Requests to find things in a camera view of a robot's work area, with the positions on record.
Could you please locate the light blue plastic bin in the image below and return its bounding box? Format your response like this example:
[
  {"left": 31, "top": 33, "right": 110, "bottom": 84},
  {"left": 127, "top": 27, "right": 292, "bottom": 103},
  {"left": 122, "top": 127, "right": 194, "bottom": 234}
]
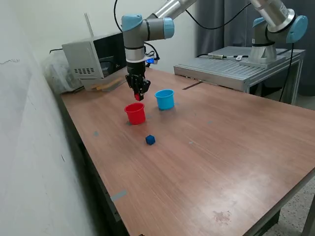
[{"left": 154, "top": 89, "right": 175, "bottom": 111}]

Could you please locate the silver blue-jointed robot arm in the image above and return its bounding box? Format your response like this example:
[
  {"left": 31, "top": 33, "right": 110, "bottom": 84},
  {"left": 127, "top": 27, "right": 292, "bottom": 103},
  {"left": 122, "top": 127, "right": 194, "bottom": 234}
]
[{"left": 121, "top": 0, "right": 309, "bottom": 66}]

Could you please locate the silver connector cable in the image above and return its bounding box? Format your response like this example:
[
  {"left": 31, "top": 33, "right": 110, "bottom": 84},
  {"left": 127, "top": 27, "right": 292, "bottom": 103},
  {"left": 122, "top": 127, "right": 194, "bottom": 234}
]
[{"left": 196, "top": 52, "right": 249, "bottom": 59}]

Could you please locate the aluminium robot base table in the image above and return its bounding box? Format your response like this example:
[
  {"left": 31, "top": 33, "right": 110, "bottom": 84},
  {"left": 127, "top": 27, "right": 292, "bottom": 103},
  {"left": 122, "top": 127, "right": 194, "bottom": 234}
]
[{"left": 173, "top": 46, "right": 306, "bottom": 105}]

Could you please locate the long grey tape piece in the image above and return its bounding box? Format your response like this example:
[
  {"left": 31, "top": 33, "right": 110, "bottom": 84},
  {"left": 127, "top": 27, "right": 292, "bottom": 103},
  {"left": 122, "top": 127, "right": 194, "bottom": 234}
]
[{"left": 110, "top": 189, "right": 128, "bottom": 202}]

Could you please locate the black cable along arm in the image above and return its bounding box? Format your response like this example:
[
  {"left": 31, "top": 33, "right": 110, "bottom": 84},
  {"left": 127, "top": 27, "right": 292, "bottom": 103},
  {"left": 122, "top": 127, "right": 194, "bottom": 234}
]
[{"left": 113, "top": 0, "right": 253, "bottom": 67}]

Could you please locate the white thin rod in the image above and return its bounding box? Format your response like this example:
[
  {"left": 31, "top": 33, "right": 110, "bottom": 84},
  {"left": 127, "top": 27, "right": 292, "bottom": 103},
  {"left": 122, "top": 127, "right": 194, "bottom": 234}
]
[{"left": 84, "top": 13, "right": 95, "bottom": 37}]

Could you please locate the silver microwave oven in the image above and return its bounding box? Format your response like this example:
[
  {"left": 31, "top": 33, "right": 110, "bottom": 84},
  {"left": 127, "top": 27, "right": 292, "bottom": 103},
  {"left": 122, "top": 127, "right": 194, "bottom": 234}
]
[{"left": 61, "top": 31, "right": 135, "bottom": 80}]

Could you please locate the wooden stick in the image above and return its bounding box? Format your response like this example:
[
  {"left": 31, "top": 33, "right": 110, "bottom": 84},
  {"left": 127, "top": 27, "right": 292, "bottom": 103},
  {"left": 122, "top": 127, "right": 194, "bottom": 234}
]
[
  {"left": 91, "top": 78, "right": 123, "bottom": 89},
  {"left": 96, "top": 82, "right": 119, "bottom": 90}
]

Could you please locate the black tape strip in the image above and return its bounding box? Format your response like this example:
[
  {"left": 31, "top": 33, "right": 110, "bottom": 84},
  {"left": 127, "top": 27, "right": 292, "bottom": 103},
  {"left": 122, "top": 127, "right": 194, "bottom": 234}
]
[{"left": 182, "top": 82, "right": 204, "bottom": 90}]

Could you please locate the black hanging cable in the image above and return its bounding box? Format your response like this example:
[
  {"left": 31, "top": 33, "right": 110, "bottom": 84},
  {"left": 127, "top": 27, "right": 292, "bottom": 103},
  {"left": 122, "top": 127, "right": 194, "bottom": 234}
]
[{"left": 277, "top": 42, "right": 294, "bottom": 102}]

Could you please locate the red plastic bin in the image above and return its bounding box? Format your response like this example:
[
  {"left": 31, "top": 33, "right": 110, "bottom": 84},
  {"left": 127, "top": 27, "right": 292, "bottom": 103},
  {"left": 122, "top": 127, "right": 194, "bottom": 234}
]
[{"left": 124, "top": 102, "right": 146, "bottom": 125}]

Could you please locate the clear acrylic microwave stand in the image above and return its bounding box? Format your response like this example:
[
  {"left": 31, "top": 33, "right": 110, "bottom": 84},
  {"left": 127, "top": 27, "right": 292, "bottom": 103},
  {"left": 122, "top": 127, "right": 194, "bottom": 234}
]
[{"left": 80, "top": 62, "right": 135, "bottom": 93}]

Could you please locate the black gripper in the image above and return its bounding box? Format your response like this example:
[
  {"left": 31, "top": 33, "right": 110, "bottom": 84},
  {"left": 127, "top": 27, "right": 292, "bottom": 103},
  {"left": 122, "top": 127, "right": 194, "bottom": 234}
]
[{"left": 125, "top": 59, "right": 151, "bottom": 101}]

